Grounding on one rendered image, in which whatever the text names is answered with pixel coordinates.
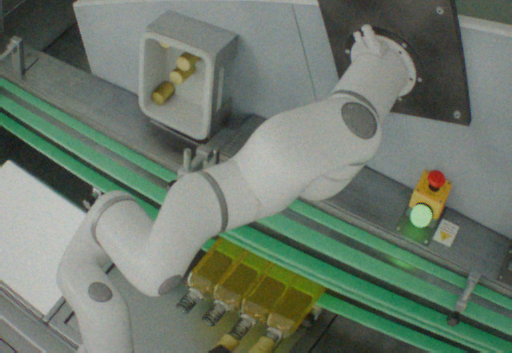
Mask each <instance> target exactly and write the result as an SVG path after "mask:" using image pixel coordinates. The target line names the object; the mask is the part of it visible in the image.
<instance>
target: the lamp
mask: <svg viewBox="0 0 512 353"><path fill-rule="evenodd" d="M432 216H433V209H432V208H431V207H430V206H429V205H428V204H427V203H425V202H417V203H416V205H415V206H414V207H413V209H412V212H411V215H410V217H411V220H412V222H413V223H414V225H415V226H417V227H423V226H426V225H428V224H429V221H430V219H431V218H432Z"/></svg>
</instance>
